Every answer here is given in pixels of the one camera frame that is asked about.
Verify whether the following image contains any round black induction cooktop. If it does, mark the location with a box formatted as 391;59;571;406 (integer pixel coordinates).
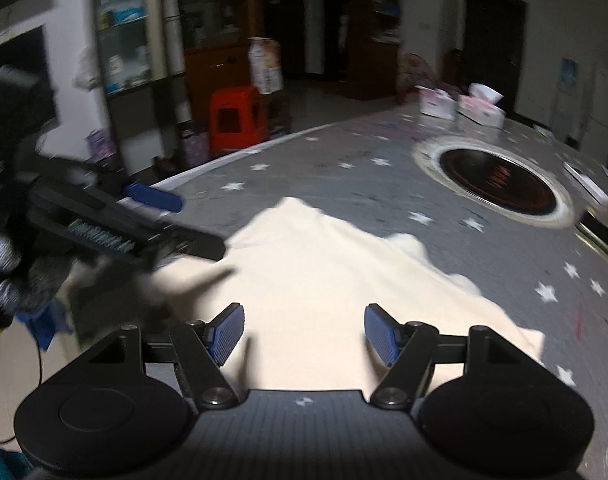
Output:
414;135;577;231

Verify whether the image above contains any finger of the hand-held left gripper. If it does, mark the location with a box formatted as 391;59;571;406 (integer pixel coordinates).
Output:
144;222;228;263
123;182;183;215

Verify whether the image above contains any round patterned hand fan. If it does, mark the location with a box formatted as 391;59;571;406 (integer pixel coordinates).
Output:
401;52;438;92

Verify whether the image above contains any pink white tissue box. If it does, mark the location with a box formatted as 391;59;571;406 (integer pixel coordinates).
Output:
457;82;506;128

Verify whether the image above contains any white remote control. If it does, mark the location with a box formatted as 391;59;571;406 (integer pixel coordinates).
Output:
562;160;608;207

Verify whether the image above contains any wooden open shelf cabinet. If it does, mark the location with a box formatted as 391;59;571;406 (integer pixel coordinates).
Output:
348;0;403;102

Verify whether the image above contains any black smartphone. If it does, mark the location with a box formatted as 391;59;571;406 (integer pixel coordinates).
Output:
576;209;608;262

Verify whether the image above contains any purple package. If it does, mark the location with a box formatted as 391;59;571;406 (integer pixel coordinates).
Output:
86;130;118;162

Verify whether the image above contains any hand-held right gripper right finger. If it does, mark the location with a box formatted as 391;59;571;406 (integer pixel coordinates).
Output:
365;303;519;409

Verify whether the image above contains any glass door display cabinet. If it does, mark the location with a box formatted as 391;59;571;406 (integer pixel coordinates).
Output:
91;0;257;171

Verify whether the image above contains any red plastic stool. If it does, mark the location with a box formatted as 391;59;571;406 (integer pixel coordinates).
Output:
208;86;270;157

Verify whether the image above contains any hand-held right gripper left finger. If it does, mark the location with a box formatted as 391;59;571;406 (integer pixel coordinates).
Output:
91;303;245;408

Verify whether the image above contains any cream garment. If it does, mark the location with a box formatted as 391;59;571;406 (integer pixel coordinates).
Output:
59;196;545;396

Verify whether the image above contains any grey star table cover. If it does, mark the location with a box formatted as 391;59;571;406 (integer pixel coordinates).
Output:
149;102;608;480

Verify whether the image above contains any printed standing bag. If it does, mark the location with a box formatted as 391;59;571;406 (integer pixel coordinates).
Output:
247;36;284;95

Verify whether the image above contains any dark entrance door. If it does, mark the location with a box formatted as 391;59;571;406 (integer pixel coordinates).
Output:
462;0;528;112

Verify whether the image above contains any person's left hand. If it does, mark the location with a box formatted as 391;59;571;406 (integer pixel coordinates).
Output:
0;230;75;319

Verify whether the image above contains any water dispenser with blue bottle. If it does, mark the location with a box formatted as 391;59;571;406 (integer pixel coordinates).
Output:
552;57;580;137

